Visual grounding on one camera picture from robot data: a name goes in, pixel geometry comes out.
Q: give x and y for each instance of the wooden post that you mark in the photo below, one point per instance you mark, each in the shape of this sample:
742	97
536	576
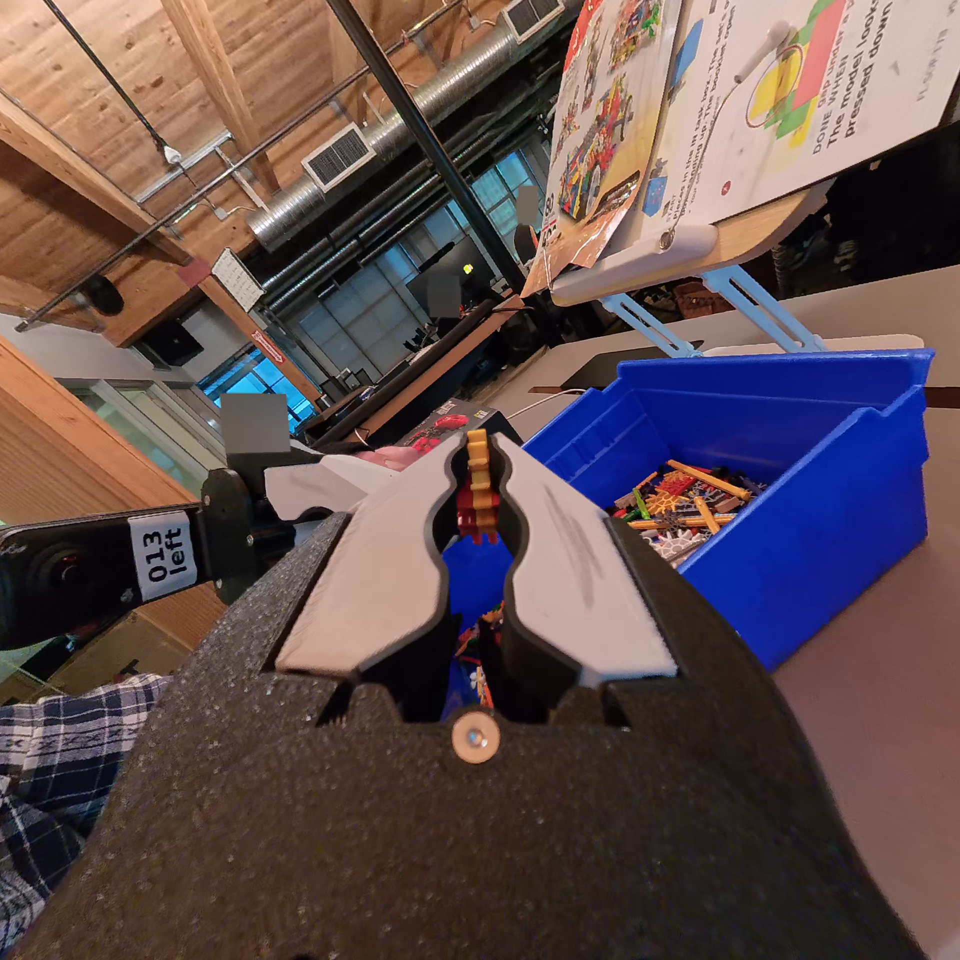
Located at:
75	435

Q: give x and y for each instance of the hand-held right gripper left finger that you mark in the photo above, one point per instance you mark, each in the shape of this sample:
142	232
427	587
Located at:
368	585

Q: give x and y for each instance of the black box with red print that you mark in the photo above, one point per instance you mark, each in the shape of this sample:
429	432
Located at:
435	428

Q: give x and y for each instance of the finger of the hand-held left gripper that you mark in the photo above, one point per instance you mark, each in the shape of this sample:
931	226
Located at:
338	488

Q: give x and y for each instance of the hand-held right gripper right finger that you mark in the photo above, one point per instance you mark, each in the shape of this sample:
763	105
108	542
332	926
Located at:
585	585

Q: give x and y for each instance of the black metal pole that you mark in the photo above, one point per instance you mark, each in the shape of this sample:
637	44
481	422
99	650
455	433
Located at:
420	128

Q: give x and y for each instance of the person's left forearm plaid sleeve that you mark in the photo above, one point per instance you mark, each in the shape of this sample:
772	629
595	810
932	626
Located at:
60	780

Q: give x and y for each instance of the black computer monitor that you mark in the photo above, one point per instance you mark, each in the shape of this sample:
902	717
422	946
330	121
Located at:
446	285

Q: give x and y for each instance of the red yellow toy construction piece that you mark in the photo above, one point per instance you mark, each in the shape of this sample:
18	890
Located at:
477	480

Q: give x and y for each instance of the pile of colourful toy pieces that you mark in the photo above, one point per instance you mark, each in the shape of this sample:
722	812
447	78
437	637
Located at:
683	503

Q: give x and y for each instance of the tilted board stand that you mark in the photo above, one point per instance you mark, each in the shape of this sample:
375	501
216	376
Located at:
630	267

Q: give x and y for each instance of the silver ventilation duct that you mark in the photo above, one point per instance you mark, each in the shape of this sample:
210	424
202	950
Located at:
435	90

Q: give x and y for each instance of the white instruction sheet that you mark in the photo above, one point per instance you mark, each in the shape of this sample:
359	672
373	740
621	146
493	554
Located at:
705	165

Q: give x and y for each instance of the blue plastic bin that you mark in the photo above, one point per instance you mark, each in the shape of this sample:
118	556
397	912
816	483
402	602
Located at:
840	495

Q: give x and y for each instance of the white air vent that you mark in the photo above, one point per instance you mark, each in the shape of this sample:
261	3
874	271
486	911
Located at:
533	15
338	156

